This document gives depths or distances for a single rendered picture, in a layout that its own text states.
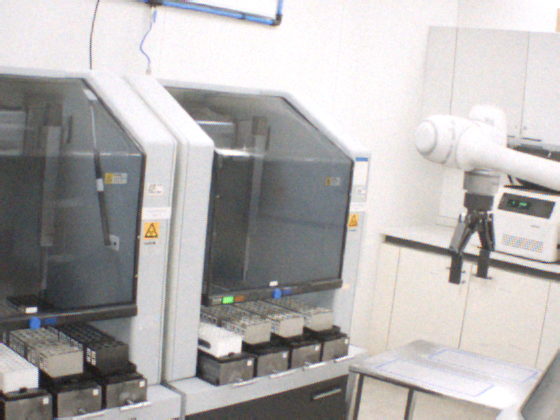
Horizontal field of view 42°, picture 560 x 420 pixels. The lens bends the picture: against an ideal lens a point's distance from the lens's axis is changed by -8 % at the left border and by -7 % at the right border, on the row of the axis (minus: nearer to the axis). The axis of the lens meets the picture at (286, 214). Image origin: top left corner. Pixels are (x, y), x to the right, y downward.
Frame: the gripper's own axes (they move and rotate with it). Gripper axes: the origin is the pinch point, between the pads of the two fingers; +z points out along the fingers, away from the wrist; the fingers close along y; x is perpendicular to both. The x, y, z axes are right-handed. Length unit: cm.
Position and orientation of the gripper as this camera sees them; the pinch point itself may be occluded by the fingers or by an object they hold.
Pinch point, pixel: (468, 276)
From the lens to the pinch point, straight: 190.9
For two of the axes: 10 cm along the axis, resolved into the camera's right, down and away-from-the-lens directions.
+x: -7.2, -1.6, 6.8
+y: 6.9, -0.3, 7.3
